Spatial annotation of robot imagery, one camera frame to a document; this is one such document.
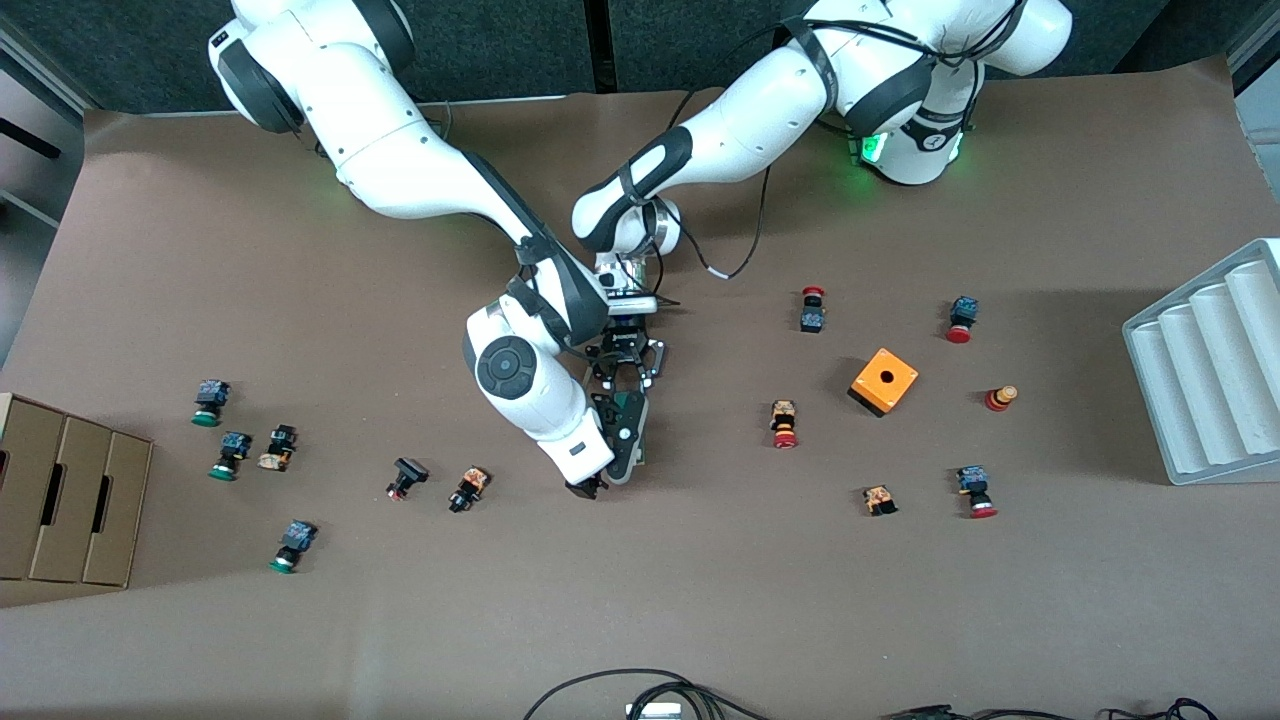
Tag brown cardboard box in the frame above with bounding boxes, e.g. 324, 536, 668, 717
0, 392, 154, 588

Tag black square button red block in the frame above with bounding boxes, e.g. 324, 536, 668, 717
385, 457, 430, 502

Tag green load switch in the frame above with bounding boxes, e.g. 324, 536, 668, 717
608, 392, 653, 469

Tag grey slotted tray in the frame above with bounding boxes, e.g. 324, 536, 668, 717
1121, 238, 1280, 487

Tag grey cabinet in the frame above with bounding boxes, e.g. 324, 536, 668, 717
0, 20, 96, 366

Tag green mushroom button blue block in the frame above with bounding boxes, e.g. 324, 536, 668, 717
191, 379, 232, 428
208, 431, 253, 482
268, 519, 319, 575

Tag black cable loop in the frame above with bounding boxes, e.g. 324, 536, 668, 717
522, 668, 701, 720

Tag brown paper table cover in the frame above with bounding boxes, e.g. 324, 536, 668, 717
0, 55, 1280, 720

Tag black cable white connector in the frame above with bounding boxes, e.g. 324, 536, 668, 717
668, 20, 836, 281

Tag orange button enclosure box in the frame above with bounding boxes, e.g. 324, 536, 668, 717
848, 347, 920, 419

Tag grey equipment box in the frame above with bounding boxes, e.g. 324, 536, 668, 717
1228, 20, 1280, 166

